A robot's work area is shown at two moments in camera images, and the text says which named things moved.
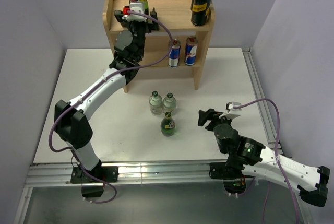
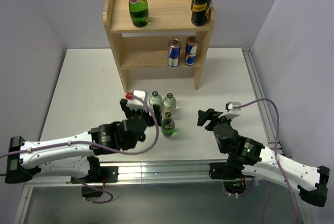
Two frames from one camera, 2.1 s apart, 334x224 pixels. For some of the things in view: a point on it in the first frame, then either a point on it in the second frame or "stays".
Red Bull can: [190, 50] stays
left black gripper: [128, 24] → [129, 111]
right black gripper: [211, 115] stays
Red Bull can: [174, 54] stays
